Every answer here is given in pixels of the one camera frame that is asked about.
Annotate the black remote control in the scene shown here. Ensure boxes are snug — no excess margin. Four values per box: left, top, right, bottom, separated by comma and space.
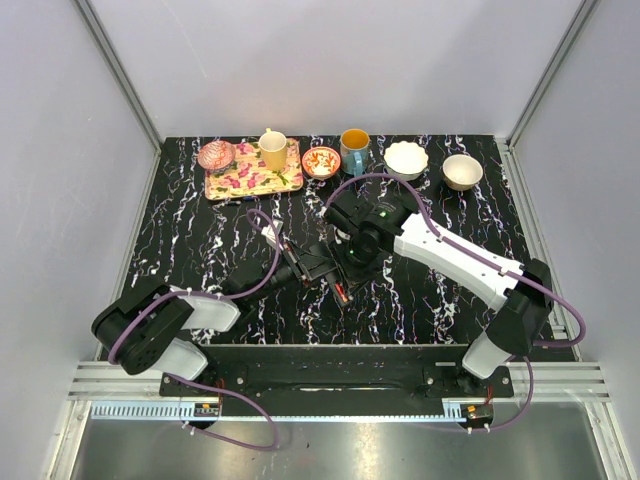
328, 280, 352, 307

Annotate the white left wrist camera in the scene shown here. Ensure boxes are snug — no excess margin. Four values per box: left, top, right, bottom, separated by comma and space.
261, 220, 283, 248

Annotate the floral rectangular tray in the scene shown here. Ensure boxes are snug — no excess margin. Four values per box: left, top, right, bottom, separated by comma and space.
204, 138, 304, 201

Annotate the white scalloped bowl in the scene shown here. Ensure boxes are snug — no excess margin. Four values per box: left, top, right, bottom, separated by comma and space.
383, 141, 429, 181

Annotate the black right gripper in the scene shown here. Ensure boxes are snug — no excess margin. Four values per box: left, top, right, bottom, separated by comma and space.
328, 231, 383, 296

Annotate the orange floral small bowl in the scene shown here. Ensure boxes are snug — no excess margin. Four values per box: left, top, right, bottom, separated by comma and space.
301, 146, 341, 180

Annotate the blue mug orange inside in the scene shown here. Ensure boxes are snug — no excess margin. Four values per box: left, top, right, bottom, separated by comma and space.
340, 129, 370, 176

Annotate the left connector box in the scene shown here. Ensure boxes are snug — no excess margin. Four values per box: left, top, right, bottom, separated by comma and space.
193, 397, 222, 418

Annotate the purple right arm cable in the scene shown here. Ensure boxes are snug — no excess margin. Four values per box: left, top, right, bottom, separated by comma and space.
324, 172, 587, 434

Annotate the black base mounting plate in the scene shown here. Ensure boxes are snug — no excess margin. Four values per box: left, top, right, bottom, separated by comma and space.
196, 345, 514, 400

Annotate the right connector box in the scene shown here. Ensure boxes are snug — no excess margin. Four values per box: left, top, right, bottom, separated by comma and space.
462, 404, 494, 424

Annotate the connector box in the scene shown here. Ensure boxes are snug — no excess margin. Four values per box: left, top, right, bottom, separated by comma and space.
462, 404, 494, 424
193, 397, 222, 418

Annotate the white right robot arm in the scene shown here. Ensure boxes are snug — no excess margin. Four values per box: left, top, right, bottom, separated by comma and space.
325, 191, 554, 396

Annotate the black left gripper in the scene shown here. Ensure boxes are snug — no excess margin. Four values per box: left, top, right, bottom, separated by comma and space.
249, 241, 338, 305

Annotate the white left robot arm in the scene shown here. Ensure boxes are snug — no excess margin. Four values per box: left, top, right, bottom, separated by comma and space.
91, 242, 349, 396

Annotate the yellow mug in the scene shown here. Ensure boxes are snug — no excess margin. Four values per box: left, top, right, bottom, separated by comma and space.
258, 128, 287, 172

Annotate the pink patterned bowl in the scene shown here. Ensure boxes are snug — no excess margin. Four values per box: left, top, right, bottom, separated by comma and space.
197, 140, 236, 174

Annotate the red orange battery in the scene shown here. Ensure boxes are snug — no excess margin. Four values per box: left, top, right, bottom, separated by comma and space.
335, 283, 349, 303

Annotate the beige round bowl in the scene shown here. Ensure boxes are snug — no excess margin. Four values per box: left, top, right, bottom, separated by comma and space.
442, 154, 484, 192

